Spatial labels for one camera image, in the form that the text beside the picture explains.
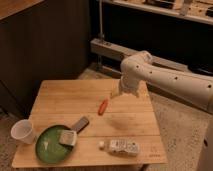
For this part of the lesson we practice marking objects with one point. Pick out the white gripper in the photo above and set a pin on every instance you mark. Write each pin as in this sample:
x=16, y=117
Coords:
x=127, y=84

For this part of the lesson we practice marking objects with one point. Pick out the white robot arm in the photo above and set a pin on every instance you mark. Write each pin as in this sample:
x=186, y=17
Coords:
x=194, y=88

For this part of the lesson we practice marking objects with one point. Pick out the wooden table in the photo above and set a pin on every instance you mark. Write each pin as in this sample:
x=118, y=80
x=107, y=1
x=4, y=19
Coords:
x=66, y=101

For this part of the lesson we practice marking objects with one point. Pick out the clear plastic water bottle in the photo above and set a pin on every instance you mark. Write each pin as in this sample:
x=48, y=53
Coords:
x=120, y=147

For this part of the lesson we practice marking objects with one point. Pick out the grey sponge block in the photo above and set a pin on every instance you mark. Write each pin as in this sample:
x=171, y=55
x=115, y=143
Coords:
x=68, y=137

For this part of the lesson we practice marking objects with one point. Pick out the dark wooden cabinet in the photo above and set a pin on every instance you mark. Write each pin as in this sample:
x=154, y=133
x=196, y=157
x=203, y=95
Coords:
x=49, y=41

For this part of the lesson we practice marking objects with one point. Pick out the green frying pan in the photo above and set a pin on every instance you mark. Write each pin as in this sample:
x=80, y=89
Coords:
x=48, y=149

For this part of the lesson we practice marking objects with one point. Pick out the clear plastic cup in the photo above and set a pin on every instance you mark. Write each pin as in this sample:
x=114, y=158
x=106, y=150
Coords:
x=23, y=131

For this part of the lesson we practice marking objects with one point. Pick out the grey metal shelf frame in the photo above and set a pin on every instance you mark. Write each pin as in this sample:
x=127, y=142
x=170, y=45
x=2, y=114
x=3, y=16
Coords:
x=140, y=65

